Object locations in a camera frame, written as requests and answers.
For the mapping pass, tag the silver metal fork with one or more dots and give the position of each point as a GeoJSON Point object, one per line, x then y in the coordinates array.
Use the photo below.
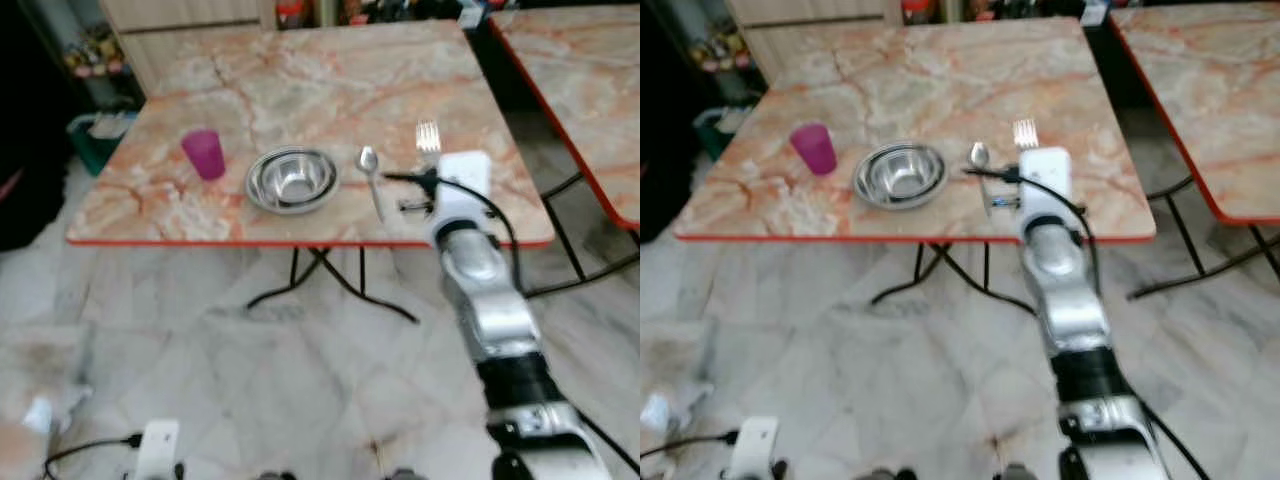
{"type": "Point", "coordinates": [1025, 132]}
{"type": "Point", "coordinates": [428, 136]}

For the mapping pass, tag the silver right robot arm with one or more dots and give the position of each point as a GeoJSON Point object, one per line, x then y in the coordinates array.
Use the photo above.
{"type": "Point", "coordinates": [495, 300]}
{"type": "Point", "coordinates": [1080, 300]}

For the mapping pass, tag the silver metal spoon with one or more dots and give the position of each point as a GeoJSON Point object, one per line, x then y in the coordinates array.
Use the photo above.
{"type": "Point", "coordinates": [980, 155]}
{"type": "Point", "coordinates": [368, 160]}

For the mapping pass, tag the stainless steel bowl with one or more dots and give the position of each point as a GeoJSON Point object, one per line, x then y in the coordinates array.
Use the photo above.
{"type": "Point", "coordinates": [292, 182]}
{"type": "Point", "coordinates": [900, 176]}

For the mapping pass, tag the marble-pattern folding table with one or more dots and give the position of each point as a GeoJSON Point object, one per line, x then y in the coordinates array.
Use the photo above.
{"type": "Point", "coordinates": [1215, 90]}
{"type": "Point", "coordinates": [585, 90]}
{"type": "Point", "coordinates": [920, 85]}
{"type": "Point", "coordinates": [300, 90]}

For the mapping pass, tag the purple plastic cup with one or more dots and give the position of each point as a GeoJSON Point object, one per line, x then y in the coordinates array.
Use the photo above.
{"type": "Point", "coordinates": [205, 155]}
{"type": "Point", "coordinates": [815, 150]}

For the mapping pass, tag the beige wooden cabinet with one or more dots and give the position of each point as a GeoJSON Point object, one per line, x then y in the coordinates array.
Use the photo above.
{"type": "Point", "coordinates": [190, 45]}
{"type": "Point", "coordinates": [810, 40]}

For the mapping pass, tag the green plastic basket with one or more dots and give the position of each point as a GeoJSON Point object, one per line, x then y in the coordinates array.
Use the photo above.
{"type": "Point", "coordinates": [712, 132]}
{"type": "Point", "coordinates": [98, 140]}

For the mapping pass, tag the white crumpled paper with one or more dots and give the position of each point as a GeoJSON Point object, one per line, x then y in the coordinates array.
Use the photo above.
{"type": "Point", "coordinates": [655, 412]}
{"type": "Point", "coordinates": [40, 415]}

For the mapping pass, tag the colourful snack packets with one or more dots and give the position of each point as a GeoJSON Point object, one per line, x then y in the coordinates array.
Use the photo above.
{"type": "Point", "coordinates": [92, 52]}
{"type": "Point", "coordinates": [718, 48]}

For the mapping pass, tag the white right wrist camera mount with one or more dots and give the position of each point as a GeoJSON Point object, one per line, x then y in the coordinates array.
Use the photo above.
{"type": "Point", "coordinates": [464, 185]}
{"type": "Point", "coordinates": [1047, 180]}

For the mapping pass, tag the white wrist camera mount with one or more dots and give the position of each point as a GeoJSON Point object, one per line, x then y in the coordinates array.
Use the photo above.
{"type": "Point", "coordinates": [1047, 180]}
{"type": "Point", "coordinates": [752, 446]}
{"type": "Point", "coordinates": [464, 185]}
{"type": "Point", "coordinates": [158, 448]}

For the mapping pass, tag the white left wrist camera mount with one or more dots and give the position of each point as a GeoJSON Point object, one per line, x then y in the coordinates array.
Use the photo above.
{"type": "Point", "coordinates": [752, 446]}
{"type": "Point", "coordinates": [158, 448]}

